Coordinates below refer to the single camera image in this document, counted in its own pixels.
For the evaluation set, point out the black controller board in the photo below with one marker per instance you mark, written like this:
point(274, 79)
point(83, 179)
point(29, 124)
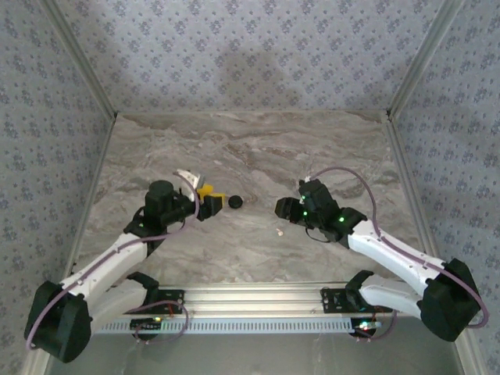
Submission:
point(365, 328)
point(144, 323)

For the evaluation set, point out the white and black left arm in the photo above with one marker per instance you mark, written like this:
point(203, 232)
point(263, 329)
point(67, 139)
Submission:
point(58, 324)

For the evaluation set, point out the aluminium corner post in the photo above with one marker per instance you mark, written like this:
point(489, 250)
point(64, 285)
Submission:
point(83, 58)
point(423, 58)

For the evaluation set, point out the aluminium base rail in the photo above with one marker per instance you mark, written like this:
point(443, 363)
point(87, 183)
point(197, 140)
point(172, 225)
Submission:
point(254, 297)

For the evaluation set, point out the aluminium side rail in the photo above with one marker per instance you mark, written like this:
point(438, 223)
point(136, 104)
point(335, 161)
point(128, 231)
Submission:
point(92, 195)
point(408, 176)

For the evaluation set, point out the black earbud charging case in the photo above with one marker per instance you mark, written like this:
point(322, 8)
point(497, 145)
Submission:
point(236, 202)

